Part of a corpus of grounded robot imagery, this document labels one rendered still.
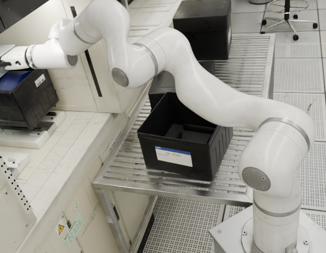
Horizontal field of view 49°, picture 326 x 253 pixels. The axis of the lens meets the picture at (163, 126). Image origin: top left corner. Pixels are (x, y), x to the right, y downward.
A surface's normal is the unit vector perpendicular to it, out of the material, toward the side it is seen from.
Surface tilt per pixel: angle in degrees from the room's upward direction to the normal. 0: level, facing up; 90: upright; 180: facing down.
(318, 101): 0
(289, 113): 14
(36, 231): 90
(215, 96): 42
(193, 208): 0
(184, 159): 90
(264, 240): 90
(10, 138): 0
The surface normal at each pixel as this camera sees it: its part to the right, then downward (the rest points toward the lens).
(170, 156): -0.42, 0.60
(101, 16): -0.46, 0.22
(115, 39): -0.71, -0.26
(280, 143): 0.11, -0.64
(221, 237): -0.16, -0.79
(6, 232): 0.94, 0.06
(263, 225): -0.66, 0.54
